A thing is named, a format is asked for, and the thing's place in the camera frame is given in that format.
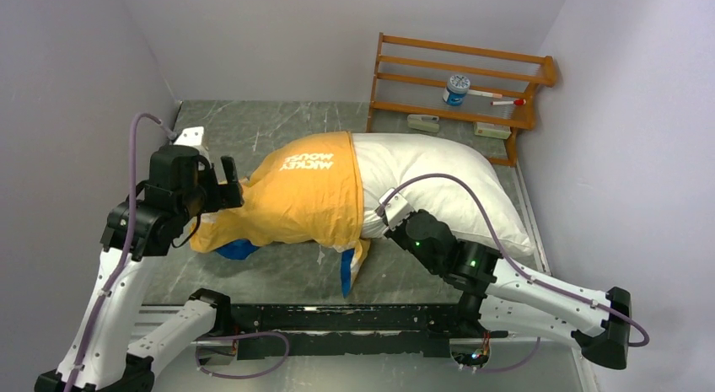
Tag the white pen on shelf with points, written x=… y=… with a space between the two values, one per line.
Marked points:
x=484 y=94

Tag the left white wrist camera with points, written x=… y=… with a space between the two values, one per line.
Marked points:
x=194 y=137

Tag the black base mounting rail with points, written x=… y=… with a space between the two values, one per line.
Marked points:
x=334 y=330

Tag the orange wooden shelf rack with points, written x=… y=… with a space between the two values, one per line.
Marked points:
x=410 y=75

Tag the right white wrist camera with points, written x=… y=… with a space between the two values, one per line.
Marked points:
x=393 y=209

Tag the blue orange cartoon pillowcase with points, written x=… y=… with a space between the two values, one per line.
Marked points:
x=310 y=189

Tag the white green rectangular device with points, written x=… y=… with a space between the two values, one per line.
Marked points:
x=423 y=123

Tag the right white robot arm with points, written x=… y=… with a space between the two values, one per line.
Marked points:
x=499 y=296

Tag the white pillow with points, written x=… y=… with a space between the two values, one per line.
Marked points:
x=458 y=186

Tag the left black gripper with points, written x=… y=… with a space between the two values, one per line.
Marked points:
x=223 y=196

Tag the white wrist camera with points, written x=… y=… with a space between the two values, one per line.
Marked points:
x=194 y=137
x=393 y=209

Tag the blue white jar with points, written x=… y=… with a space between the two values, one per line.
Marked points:
x=456 y=88

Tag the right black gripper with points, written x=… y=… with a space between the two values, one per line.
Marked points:
x=395 y=233

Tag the white box under shelf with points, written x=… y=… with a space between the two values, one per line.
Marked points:
x=484 y=129

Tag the white red marker pen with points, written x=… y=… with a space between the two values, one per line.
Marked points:
x=515 y=102

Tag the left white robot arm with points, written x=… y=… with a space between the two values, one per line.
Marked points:
x=181 y=188

